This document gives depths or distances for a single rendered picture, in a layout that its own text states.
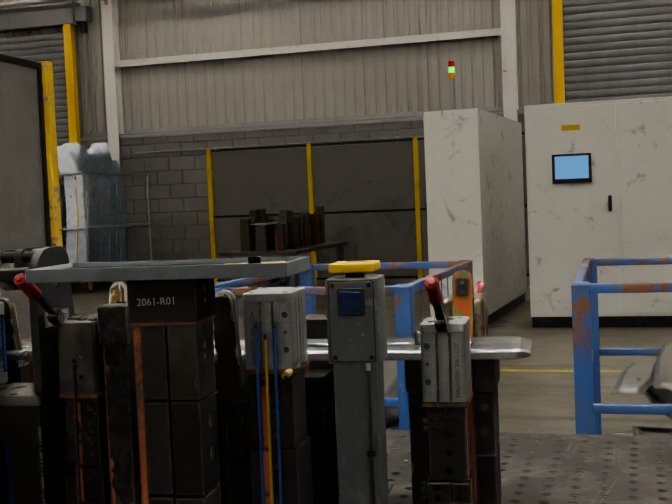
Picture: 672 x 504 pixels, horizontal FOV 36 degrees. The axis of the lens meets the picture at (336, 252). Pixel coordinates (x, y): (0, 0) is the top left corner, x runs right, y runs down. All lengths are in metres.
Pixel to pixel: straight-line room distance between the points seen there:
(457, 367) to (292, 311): 0.26
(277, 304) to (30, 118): 3.90
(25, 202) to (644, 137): 5.79
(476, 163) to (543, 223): 0.81
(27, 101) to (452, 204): 5.07
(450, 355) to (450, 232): 8.01
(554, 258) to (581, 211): 0.48
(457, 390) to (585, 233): 7.92
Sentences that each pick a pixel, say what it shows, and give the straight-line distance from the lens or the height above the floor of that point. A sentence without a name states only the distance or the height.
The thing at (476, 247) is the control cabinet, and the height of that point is 0.74.
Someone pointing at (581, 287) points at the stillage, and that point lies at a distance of 3.32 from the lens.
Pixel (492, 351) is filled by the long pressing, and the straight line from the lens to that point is 1.61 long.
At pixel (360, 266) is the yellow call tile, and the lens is 1.35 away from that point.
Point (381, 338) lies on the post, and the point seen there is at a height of 1.06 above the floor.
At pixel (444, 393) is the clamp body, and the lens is 1.51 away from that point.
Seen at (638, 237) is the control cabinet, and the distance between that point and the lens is 9.39.
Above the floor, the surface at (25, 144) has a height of 1.57.
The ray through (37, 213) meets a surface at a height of 1.23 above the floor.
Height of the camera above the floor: 1.25
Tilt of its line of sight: 3 degrees down
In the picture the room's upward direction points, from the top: 2 degrees counter-clockwise
